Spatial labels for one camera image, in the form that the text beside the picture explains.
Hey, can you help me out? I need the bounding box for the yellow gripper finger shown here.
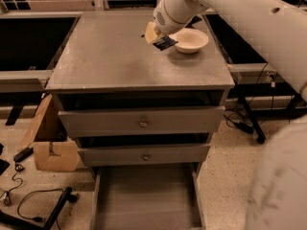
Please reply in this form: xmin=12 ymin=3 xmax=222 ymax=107
xmin=145 ymin=22 xmax=159 ymax=44

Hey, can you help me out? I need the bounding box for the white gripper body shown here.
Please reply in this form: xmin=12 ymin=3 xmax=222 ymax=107
xmin=153 ymin=0 xmax=207 ymax=35

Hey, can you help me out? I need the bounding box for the dark blue rxbar wrapper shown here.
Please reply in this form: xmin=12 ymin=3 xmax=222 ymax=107
xmin=153 ymin=35 xmax=177 ymax=51

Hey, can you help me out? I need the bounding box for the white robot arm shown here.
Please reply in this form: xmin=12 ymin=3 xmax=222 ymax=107
xmin=145 ymin=0 xmax=307 ymax=230

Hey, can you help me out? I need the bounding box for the grey drawer cabinet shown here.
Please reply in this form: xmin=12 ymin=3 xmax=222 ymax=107
xmin=45 ymin=9 xmax=236 ymax=177

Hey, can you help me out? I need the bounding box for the grey top drawer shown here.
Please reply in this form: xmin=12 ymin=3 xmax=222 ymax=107
xmin=59 ymin=106 xmax=224 ymax=138

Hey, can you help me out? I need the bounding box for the grey middle drawer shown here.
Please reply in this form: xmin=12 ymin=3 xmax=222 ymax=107
xmin=78 ymin=144 xmax=210 ymax=167

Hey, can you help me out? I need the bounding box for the grey open bottom drawer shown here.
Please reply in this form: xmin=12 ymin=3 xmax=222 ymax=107
xmin=90 ymin=163 xmax=206 ymax=230

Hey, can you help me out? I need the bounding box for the white bowl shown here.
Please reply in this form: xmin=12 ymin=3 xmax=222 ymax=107
xmin=170 ymin=28 xmax=209 ymax=54

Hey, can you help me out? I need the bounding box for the black table leg right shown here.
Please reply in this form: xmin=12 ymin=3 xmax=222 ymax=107
xmin=238 ymin=96 xmax=266 ymax=144

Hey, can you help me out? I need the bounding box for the brown cardboard box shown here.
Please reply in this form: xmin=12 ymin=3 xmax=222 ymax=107
xmin=18 ymin=95 xmax=81 ymax=172

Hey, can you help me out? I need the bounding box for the black stand leg left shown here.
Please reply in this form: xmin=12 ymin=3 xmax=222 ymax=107
xmin=0 ymin=187 xmax=77 ymax=230

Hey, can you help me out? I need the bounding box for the black power adapter cable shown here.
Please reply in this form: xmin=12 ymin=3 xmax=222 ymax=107
xmin=223 ymin=108 xmax=255 ymax=135

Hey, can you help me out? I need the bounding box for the black cable left floor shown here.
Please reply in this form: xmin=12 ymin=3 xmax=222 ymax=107
xmin=0 ymin=162 xmax=25 ymax=207

